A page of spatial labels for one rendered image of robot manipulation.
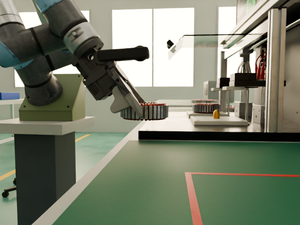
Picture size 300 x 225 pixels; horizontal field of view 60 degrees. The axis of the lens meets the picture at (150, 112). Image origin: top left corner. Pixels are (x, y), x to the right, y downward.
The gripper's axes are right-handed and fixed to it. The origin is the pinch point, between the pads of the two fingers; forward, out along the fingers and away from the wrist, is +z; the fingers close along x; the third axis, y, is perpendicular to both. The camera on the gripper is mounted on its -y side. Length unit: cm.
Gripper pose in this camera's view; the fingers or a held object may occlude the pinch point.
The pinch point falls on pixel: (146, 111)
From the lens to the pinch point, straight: 60.6
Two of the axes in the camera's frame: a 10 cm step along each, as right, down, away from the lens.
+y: -8.0, 5.9, 1.1
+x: -0.7, 0.9, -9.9
